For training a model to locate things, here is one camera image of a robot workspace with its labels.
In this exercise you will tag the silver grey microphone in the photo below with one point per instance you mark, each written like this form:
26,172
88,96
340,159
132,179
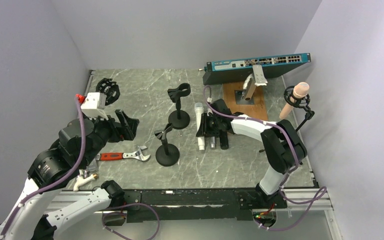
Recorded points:
213,138

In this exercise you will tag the white microphone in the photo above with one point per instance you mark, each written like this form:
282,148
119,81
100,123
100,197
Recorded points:
199,110

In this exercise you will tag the small brass white fitting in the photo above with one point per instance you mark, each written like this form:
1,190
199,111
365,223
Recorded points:
84,178

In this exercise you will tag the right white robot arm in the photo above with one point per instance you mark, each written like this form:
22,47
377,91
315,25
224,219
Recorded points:
282,145

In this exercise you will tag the black mic stand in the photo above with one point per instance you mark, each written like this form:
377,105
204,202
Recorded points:
167,154
179,118

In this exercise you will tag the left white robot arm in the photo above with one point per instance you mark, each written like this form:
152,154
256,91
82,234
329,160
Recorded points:
77,146

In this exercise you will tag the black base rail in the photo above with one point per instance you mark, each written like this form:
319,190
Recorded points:
195,204

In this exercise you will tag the pink microphone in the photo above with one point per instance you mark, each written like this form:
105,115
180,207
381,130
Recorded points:
294,99

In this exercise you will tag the shock mount stand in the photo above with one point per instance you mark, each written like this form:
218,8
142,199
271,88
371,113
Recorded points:
110,89

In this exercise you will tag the shock mount tripod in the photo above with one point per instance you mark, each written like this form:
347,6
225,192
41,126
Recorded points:
302,109

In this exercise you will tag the wooden board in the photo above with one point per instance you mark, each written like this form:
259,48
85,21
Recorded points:
257,110

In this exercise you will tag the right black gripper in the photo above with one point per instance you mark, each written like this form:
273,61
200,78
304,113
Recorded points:
204,130

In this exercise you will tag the red handled adjustable wrench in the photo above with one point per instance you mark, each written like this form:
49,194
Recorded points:
114,156

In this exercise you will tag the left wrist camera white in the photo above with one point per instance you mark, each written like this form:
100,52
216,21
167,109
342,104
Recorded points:
92,105

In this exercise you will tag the metal bracket with tube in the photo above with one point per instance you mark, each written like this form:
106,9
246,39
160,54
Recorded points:
254,80

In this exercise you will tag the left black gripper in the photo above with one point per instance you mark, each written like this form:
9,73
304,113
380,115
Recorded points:
128,130

